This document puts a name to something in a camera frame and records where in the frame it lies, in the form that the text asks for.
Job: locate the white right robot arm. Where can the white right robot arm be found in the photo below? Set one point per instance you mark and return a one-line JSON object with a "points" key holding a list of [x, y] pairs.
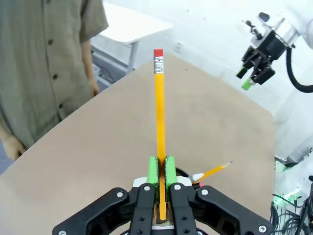
{"points": [[300, 14]]}

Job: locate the white wall socket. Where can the white wall socket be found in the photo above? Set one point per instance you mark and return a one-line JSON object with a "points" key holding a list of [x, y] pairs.
{"points": [[178, 46]]}

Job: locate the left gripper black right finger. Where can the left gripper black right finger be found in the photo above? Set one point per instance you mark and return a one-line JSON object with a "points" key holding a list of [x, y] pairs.
{"points": [[195, 213]]}

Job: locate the person's left hand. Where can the person's left hand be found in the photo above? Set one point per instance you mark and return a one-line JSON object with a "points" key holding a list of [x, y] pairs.
{"points": [[94, 88]]}

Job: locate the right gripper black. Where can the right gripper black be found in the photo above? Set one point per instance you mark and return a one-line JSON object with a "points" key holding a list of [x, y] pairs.
{"points": [[271, 46]]}

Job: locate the person's left forearm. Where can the person's left forearm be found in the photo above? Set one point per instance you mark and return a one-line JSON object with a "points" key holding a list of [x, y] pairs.
{"points": [[87, 61]]}

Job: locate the white table with pencil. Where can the white table with pencil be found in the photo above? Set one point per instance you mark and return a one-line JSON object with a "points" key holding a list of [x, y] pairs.
{"points": [[137, 27]]}

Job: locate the yellow pencil with red eraser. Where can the yellow pencil with red eraser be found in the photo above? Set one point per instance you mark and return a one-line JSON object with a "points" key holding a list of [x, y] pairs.
{"points": [[160, 110]]}

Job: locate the person's right hand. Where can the person's right hand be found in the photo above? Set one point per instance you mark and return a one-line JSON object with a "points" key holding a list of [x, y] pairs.
{"points": [[11, 147]]}

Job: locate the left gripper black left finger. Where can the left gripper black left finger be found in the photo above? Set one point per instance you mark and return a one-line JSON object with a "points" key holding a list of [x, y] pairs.
{"points": [[117, 213]]}

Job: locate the sharpened yellow pencil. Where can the sharpened yellow pencil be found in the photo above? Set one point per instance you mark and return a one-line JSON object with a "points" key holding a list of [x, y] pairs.
{"points": [[212, 171]]}

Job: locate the person in olive shirt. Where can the person in olive shirt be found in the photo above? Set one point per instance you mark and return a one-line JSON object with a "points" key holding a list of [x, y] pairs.
{"points": [[36, 61]]}

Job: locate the white pen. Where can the white pen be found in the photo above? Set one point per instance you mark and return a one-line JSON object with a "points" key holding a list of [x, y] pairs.
{"points": [[197, 176]]}

